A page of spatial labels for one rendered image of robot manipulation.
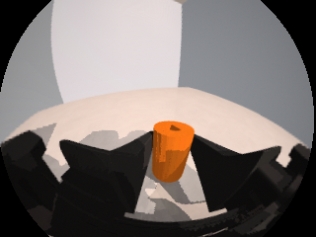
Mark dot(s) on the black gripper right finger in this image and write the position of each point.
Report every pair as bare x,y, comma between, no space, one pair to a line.
223,171

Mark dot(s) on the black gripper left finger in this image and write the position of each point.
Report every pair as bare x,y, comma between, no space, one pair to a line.
124,167

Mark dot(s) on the orange knob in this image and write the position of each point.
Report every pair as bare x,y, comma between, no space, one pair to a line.
172,142

